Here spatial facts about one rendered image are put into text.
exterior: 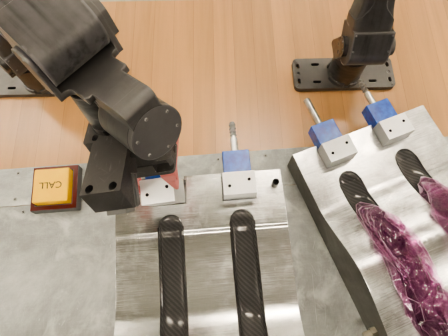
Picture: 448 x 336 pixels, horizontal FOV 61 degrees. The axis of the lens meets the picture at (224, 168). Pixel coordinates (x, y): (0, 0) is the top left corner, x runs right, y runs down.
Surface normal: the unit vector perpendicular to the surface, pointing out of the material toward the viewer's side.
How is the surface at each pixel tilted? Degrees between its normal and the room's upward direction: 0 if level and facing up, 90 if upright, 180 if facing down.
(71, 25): 38
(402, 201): 27
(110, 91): 21
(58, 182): 0
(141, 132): 69
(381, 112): 0
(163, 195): 16
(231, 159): 0
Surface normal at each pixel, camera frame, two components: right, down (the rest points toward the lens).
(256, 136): 0.00, -0.33
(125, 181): 0.98, -0.14
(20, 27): 0.22, -0.14
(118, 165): -0.21, -0.59
